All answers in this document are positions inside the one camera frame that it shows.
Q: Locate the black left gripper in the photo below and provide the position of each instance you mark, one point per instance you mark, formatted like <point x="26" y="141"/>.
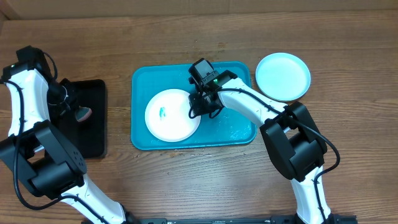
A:
<point x="60" y="110"/>

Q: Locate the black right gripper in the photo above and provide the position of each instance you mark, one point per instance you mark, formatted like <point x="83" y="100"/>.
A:
<point x="198" y="102"/>

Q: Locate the black orange sponge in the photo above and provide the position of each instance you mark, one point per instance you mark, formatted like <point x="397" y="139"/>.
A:
<point x="82" y="114"/>

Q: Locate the white plate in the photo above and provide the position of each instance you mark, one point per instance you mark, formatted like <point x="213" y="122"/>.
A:
<point x="168" y="116"/>

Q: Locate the light blue plate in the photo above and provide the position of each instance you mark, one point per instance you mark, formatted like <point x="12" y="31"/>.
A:
<point x="283" y="77"/>

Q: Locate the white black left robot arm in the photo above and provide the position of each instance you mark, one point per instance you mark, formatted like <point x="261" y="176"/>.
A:
<point x="47" y="168"/>

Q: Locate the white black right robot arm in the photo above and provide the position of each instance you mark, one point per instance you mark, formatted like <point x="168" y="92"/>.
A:
<point x="293" y="142"/>

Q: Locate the teal plastic serving tray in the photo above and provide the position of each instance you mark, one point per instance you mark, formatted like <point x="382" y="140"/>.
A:
<point x="228" y="128"/>

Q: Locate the black rectangular tray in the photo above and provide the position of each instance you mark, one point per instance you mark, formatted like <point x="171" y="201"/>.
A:
<point x="89" y="136"/>

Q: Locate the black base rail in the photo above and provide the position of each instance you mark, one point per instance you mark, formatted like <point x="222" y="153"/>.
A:
<point x="276" y="219"/>

